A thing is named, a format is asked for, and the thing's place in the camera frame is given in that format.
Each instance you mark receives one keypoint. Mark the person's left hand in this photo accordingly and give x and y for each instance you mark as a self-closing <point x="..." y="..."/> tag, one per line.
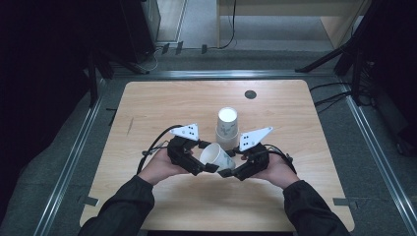
<point x="159" y="167"/>

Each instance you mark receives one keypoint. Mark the black tripod stand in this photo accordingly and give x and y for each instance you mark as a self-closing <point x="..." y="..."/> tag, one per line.
<point x="347" y="49"/>

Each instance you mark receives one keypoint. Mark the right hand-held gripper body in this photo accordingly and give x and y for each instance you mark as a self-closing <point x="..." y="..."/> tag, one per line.
<point x="257" y="162"/>

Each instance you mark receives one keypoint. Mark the light wooden desk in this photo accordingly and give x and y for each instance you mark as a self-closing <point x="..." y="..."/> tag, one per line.
<point x="337" y="26"/>

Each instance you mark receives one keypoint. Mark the black metal stand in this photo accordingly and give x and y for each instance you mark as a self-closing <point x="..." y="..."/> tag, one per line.
<point x="93" y="78"/>

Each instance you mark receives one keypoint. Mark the dark round table grommet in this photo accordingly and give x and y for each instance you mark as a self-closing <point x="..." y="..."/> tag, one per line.
<point x="250" y="94"/>

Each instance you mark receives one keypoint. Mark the grey tape strip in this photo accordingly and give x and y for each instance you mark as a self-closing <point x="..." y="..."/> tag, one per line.
<point x="89" y="201"/>
<point x="344" y="202"/>

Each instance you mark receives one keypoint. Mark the long metal floor rail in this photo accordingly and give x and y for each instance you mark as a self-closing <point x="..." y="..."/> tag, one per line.
<point x="377" y="147"/>
<point x="70" y="164"/>

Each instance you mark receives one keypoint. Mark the black cabinet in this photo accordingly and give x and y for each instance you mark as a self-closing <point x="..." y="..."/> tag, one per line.
<point x="137" y="29"/>

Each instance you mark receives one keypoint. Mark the white printed paper cup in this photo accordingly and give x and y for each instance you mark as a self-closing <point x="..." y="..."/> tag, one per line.
<point x="214" y="157"/>

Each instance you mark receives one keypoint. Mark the person's right hand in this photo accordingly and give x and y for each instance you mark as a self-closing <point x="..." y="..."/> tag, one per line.
<point x="278" y="170"/>

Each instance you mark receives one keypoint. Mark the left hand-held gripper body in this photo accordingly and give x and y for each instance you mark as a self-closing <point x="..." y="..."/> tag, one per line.
<point x="180" y="152"/>

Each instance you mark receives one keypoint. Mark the horizontal metal floor rail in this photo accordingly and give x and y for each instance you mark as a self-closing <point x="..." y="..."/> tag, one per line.
<point x="223" y="74"/>

